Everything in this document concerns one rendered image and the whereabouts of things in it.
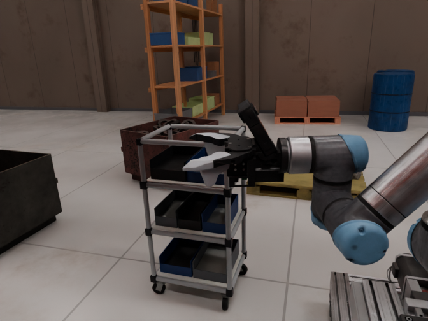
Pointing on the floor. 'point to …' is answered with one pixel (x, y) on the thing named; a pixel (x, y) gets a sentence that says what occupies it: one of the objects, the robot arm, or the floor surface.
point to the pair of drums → (391, 100)
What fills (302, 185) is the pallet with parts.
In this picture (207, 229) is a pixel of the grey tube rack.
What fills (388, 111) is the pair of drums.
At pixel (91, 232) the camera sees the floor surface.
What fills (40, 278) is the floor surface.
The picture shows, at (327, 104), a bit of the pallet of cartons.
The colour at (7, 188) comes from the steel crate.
